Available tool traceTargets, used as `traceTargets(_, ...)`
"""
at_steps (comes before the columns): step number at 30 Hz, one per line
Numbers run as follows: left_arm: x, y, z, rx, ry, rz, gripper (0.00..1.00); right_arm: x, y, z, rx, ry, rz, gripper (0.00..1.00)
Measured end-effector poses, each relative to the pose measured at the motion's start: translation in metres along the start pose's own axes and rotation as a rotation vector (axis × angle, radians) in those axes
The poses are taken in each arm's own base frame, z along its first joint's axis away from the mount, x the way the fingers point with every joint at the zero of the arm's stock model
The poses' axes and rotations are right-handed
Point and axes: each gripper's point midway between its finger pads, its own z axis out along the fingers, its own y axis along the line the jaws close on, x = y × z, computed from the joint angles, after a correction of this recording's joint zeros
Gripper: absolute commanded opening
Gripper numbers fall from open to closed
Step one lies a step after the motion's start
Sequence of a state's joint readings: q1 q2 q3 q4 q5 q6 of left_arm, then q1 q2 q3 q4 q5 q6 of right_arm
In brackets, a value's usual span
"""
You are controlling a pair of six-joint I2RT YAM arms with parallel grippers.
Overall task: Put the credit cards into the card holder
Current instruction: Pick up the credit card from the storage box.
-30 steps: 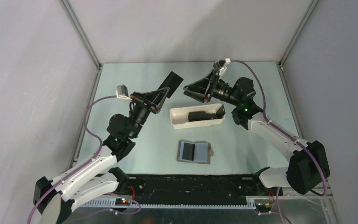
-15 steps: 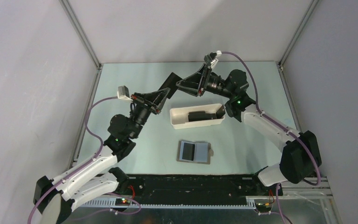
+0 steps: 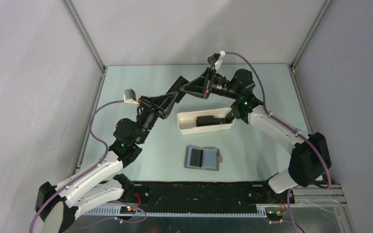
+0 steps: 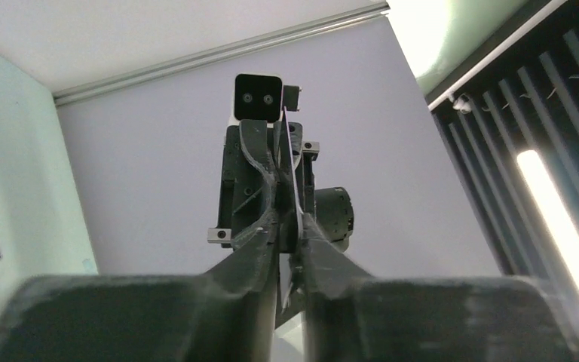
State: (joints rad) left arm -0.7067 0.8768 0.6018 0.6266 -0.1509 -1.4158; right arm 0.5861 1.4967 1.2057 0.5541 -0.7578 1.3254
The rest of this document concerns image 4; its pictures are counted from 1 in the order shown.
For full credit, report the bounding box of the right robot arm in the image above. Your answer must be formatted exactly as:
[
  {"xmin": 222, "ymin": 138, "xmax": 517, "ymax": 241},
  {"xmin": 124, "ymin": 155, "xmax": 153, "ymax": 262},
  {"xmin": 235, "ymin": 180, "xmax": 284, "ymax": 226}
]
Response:
[{"xmin": 207, "ymin": 122, "xmax": 354, "ymax": 250}]

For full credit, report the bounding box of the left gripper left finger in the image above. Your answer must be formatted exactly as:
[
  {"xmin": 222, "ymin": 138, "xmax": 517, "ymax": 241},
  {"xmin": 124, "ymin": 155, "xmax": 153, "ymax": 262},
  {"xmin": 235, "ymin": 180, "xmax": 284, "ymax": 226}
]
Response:
[{"xmin": 0, "ymin": 211, "xmax": 278, "ymax": 361}]

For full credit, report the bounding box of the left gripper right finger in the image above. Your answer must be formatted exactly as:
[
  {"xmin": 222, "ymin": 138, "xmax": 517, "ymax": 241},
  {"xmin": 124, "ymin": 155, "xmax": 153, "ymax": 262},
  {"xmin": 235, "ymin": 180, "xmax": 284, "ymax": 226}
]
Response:
[{"xmin": 300, "ymin": 215, "xmax": 579, "ymax": 361}]

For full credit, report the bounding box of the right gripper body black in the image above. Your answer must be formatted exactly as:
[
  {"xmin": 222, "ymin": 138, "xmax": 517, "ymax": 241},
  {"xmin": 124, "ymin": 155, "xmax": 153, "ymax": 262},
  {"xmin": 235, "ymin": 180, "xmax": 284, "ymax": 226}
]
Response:
[{"xmin": 207, "ymin": 120, "xmax": 314, "ymax": 250}]

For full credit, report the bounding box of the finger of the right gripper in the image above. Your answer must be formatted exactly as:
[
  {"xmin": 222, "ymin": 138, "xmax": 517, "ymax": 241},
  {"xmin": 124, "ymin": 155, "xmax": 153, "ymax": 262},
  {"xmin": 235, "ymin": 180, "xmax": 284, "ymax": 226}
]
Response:
[{"xmin": 231, "ymin": 120, "xmax": 278, "ymax": 250}]

